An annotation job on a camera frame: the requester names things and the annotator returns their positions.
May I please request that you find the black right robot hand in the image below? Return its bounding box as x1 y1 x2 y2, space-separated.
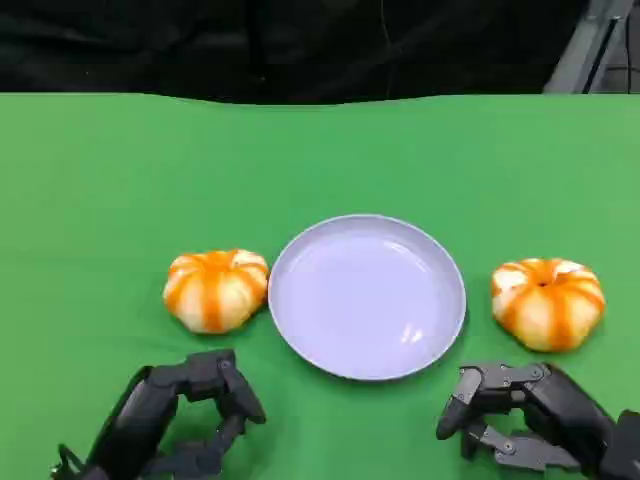
435 362 620 476

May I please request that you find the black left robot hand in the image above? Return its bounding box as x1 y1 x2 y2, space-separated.
82 348 267 480

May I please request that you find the orange white toy bread roll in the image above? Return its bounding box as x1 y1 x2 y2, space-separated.
162 249 271 335
490 257 607 354

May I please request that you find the lilac plate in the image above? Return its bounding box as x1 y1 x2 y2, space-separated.
267 214 468 383

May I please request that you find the green table cloth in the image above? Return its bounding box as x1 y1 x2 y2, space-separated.
0 91 640 480

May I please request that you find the black backdrop curtain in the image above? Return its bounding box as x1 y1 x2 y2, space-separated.
0 0 591 106

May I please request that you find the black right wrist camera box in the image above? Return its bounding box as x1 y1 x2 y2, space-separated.
598 409 640 480

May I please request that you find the grey metal frame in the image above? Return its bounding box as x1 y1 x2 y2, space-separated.
542 0 640 95

